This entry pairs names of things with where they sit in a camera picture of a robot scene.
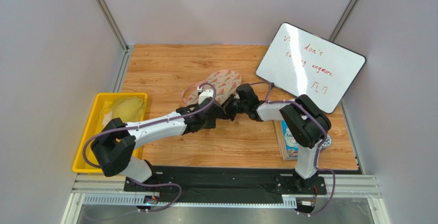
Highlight floral mesh laundry bag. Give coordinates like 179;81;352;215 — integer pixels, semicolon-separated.
181;69;242;105

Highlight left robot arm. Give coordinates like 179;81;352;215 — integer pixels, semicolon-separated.
87;98;227;183

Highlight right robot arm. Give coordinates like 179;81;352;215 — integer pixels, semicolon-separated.
222;84;332;189

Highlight yellow bra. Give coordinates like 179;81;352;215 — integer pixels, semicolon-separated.
99;97;146;126

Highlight blue illustrated book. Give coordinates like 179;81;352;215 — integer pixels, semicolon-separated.
273;120;299;161

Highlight whiteboard with red writing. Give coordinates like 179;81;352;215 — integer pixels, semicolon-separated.
255;23;366;114

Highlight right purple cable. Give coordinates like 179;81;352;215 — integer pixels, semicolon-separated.
251;81;337;217

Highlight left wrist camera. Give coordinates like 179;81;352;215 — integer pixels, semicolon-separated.
196;86;214;104

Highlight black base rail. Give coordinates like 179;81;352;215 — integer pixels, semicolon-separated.
124;166;329;203

